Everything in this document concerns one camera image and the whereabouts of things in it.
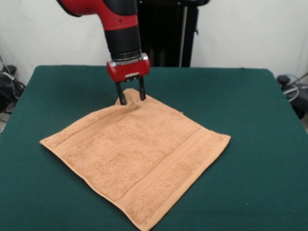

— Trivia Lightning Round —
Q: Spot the tan terry towel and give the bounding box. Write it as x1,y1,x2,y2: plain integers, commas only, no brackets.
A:
39,88,231,231

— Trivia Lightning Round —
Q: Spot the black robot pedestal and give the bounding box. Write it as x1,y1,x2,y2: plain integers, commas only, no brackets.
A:
137,0,201,67

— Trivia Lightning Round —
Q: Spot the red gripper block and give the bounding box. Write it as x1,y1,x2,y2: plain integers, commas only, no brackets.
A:
106,52,151,106

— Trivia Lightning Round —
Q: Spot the dark green table cloth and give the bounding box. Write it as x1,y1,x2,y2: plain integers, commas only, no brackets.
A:
0,64,308,231

